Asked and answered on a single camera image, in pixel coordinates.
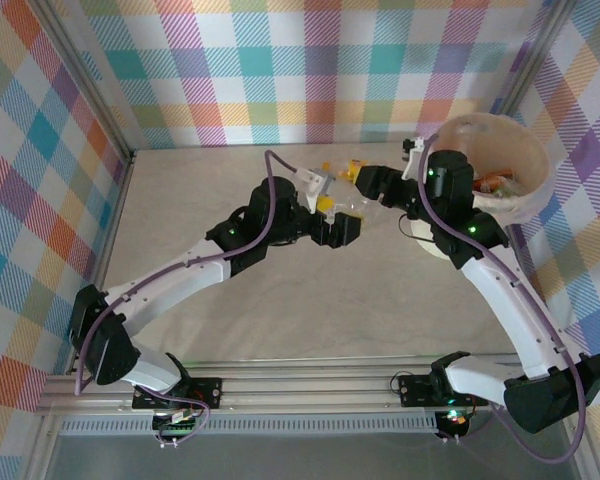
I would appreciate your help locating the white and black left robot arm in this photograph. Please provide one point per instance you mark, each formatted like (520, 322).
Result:
(170, 285)

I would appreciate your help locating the white waste bin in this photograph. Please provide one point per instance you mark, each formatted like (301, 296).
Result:
(425, 240)

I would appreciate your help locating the brown label plastic bottle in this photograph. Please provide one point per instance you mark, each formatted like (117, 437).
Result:
(490, 181)

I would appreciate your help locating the clear bottle with white label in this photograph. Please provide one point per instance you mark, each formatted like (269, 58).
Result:
(352, 205)

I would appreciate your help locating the aluminium table side rail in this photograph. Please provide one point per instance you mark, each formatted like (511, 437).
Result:
(114, 215)
(517, 252)

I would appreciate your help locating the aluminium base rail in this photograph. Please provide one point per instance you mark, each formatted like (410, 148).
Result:
(305, 387)

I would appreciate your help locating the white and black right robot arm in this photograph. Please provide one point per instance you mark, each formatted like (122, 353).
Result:
(510, 310)

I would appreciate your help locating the aluminium frame post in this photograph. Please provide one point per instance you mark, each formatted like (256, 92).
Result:
(91, 85)
(547, 20)

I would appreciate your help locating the translucent pink bin liner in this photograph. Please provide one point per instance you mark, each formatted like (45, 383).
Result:
(525, 205)

